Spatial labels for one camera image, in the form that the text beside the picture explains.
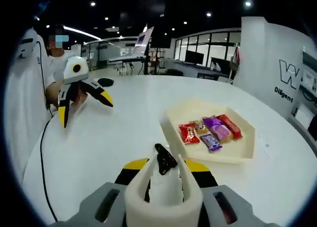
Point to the white work desk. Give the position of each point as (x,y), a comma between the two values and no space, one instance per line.
(126,59)

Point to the large purple food packet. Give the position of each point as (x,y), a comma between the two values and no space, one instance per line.
(218,129)

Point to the small black food packet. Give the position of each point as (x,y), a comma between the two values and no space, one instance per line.
(164,162)

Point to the gold food packet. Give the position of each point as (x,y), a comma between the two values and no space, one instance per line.
(199,127)

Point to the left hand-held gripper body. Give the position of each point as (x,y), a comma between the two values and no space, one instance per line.
(70,75)

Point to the person's white shirt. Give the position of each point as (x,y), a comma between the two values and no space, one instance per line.
(24,100)

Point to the small purple food packet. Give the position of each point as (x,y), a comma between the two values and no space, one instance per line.
(210,142)

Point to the long ceiling light strip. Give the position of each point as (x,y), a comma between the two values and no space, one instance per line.
(81,32)

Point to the grey metal shelf rack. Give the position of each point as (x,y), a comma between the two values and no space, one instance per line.
(308,56)

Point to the white food tongs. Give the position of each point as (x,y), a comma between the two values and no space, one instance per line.
(161,215)

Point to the pink screen display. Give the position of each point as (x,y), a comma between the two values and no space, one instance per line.
(143,42)

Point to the coat rack with clothes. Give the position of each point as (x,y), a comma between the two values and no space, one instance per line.
(235,61)

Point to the dark low counter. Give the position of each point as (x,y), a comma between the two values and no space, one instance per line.
(188,71)

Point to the black round table object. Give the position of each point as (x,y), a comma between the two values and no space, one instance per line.
(105,82)

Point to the long red food packet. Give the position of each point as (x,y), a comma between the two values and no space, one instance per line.
(230,126)

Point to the black monitor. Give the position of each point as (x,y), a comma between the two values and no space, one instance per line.
(194,57)

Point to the square red food packet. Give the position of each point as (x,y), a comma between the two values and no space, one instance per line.
(189,134)

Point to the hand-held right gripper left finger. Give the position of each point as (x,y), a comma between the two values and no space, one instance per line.
(123,177)

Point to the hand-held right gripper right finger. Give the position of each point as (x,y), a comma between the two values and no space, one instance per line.
(206,178)

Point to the person's left hand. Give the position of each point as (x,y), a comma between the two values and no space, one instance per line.
(78,95)

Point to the cream hexagonal container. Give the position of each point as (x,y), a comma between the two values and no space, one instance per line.
(173,137)

